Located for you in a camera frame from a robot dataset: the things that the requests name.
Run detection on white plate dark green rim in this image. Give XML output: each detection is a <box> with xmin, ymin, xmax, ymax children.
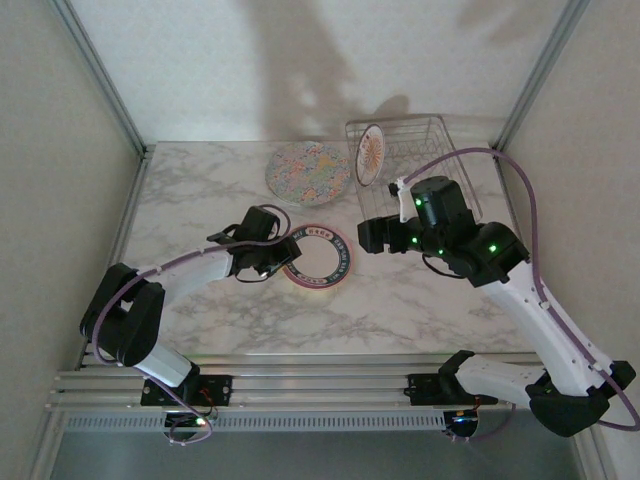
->
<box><xmin>288</xmin><ymin>225</ymin><xmax>352</xmax><ymax>287</ymax></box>

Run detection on pink plate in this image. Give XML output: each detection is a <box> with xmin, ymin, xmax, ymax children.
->
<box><xmin>282</xmin><ymin>222</ymin><xmax>358</xmax><ymax>293</ymax></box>

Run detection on large colourful squiggle plate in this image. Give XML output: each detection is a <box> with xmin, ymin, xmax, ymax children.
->
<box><xmin>263</xmin><ymin>141</ymin><xmax>351</xmax><ymax>209</ymax></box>

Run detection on small orange sunburst plate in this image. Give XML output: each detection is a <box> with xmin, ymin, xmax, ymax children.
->
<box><xmin>353</xmin><ymin>123</ymin><xmax>387</xmax><ymax>187</ymax></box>

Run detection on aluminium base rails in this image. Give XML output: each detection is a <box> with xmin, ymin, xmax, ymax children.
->
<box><xmin>47</xmin><ymin>352</ymin><xmax>544</xmax><ymax>416</ymax></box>

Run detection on circuit board with LED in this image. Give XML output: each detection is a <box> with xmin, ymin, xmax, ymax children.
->
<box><xmin>164</xmin><ymin>412</ymin><xmax>211</xmax><ymax>432</ymax></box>
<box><xmin>444</xmin><ymin>408</ymin><xmax>481</xmax><ymax>442</ymax></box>

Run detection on metal wire dish rack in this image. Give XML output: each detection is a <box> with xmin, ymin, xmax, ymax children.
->
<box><xmin>344</xmin><ymin>113</ymin><xmax>484</xmax><ymax>224</ymax></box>

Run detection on thin black right gripper cable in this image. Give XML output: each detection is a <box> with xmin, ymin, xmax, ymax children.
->
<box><xmin>422</xmin><ymin>253</ymin><xmax>462</xmax><ymax>279</ymax></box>

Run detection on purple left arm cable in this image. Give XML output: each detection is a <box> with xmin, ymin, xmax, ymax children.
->
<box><xmin>92</xmin><ymin>203</ymin><xmax>297</xmax><ymax>447</ymax></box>

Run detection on aluminium side rail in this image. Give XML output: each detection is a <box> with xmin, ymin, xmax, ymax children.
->
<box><xmin>77</xmin><ymin>143</ymin><xmax>157</xmax><ymax>374</ymax></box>

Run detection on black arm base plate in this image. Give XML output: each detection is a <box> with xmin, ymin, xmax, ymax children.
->
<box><xmin>408</xmin><ymin>372</ymin><xmax>481</xmax><ymax>407</ymax></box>
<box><xmin>141</xmin><ymin>374</ymin><xmax>234</xmax><ymax>407</ymax></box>

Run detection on grey slotted cable duct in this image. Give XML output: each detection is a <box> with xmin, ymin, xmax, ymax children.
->
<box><xmin>59</xmin><ymin>410</ymin><xmax>449</xmax><ymax>434</ymax></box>

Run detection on aluminium frame post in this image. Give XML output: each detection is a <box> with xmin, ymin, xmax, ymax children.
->
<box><xmin>584</xmin><ymin>429</ymin><xmax>620</xmax><ymax>480</ymax></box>
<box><xmin>494</xmin><ymin>0</ymin><xmax>591</xmax><ymax>151</ymax></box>
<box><xmin>29</xmin><ymin>414</ymin><xmax>69</xmax><ymax>480</ymax></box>
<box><xmin>49</xmin><ymin>0</ymin><xmax>149</xmax><ymax>156</ymax></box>

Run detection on red wires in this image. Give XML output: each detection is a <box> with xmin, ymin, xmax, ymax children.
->
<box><xmin>197</xmin><ymin>387</ymin><xmax>220</xmax><ymax>419</ymax></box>

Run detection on aluminium lower frame post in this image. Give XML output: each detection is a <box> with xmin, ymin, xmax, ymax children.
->
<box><xmin>29</xmin><ymin>414</ymin><xmax>69</xmax><ymax>480</ymax></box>
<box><xmin>584</xmin><ymin>429</ymin><xmax>620</xmax><ymax>480</ymax></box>

